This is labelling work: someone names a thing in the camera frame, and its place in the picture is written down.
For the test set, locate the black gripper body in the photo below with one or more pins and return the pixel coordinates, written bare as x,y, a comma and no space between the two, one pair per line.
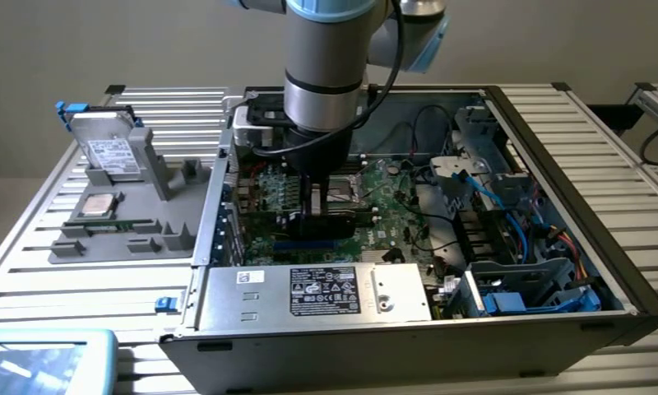
319,156

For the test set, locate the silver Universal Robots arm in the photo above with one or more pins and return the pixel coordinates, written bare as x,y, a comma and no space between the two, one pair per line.
319,61

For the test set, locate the CPU socket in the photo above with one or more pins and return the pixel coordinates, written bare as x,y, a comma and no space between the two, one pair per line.
347,191

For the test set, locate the green motherboard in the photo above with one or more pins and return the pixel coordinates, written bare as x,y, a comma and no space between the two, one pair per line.
386,214

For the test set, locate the black case fan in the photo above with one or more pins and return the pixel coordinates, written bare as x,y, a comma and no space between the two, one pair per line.
262,115

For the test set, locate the silver chipset heatsink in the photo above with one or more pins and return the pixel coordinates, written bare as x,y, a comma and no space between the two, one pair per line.
383,256

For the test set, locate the silver power supply unit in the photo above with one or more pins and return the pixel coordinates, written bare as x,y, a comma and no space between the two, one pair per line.
285,296

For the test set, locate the grey metal disk bay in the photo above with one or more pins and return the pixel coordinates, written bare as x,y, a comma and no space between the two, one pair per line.
471,131

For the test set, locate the grey parts rack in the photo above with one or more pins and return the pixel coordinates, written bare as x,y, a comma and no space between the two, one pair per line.
142,214

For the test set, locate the green RAM stick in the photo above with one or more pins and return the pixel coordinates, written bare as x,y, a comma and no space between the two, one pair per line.
122,226

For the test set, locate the blue plastic clip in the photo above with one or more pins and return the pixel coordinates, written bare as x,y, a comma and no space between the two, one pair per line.
165,303

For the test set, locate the CPU chip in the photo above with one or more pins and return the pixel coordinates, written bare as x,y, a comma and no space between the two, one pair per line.
98,204

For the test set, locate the silver hard disk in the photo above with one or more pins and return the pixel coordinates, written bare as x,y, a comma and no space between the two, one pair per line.
106,144

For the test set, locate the open black PC case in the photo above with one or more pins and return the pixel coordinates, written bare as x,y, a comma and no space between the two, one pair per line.
361,358

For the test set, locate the blue drive latch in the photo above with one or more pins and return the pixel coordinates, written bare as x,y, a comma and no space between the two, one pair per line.
503,305

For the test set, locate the blue disk caddy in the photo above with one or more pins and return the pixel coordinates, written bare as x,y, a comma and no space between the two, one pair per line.
67,108

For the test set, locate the teal-edged teach pendant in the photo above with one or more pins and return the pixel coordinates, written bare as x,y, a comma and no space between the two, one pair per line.
38,362

